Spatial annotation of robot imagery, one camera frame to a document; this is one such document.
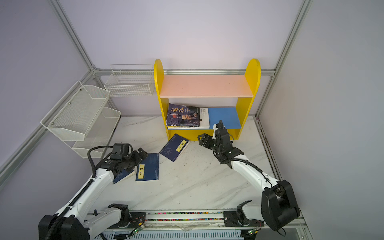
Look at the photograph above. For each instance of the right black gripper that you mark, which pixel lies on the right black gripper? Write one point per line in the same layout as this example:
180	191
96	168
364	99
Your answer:
204	136

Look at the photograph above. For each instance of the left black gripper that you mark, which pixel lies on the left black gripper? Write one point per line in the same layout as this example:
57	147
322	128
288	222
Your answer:
138	158

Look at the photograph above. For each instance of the white book brown bars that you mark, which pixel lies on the white book brown bars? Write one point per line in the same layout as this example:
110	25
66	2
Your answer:
204	118

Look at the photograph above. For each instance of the navy book yellow label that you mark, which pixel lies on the navy book yellow label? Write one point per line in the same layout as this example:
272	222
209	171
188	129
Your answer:
148	169

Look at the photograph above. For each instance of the navy bagua book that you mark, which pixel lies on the navy bagua book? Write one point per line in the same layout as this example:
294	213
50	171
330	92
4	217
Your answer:
174	147

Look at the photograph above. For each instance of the purple illustrated book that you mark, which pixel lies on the purple illustrated book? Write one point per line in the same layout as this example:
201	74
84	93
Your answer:
175	110

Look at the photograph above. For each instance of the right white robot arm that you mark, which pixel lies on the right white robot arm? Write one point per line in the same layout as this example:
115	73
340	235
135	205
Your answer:
278	205

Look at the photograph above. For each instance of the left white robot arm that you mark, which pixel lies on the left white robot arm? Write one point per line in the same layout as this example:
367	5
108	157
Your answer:
70	223

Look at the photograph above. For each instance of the navy book under left arm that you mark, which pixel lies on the navy book under left arm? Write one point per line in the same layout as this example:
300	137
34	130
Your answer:
122	175

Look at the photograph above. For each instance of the yellow pink blue bookshelf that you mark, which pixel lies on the yellow pink blue bookshelf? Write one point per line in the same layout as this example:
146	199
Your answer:
228	97

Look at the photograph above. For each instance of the white mesh two-tier rack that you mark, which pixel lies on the white mesh two-tier rack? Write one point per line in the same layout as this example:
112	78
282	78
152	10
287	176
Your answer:
82	119

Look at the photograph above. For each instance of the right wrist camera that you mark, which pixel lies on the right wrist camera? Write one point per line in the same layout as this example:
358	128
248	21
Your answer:
215	131

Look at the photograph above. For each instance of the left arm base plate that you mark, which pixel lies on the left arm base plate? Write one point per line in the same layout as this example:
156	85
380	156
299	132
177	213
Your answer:
135	219

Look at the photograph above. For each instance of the white wire basket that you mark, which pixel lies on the white wire basket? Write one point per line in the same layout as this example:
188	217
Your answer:
131	81

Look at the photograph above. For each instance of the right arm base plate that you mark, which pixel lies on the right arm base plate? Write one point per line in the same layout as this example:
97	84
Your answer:
236	219

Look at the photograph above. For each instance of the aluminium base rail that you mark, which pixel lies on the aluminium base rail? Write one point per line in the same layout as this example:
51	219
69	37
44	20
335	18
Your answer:
201	225

